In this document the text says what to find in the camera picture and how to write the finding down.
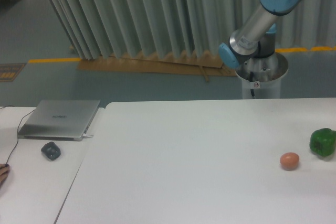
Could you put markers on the person's hand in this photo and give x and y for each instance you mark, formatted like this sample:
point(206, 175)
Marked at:
point(4, 172)

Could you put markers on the green bell pepper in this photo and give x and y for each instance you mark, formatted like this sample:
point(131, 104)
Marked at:
point(322, 142)

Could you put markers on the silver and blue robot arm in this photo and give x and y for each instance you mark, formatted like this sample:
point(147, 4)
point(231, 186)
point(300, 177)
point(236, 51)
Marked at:
point(243, 43)

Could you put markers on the dark grey round controller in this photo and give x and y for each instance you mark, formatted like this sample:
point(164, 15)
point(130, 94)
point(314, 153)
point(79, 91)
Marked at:
point(51, 151)

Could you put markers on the silver closed laptop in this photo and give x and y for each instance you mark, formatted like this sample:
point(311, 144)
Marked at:
point(60, 120)

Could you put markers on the white usb plug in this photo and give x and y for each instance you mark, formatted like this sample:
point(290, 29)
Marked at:
point(87, 136)

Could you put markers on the grey pleated curtain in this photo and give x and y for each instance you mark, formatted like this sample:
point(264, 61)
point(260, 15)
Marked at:
point(105, 27)

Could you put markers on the brown egg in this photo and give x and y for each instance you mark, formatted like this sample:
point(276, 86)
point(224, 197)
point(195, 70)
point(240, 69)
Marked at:
point(289, 161)

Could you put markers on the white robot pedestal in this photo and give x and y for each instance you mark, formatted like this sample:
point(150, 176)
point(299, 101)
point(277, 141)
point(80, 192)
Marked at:
point(261, 77)

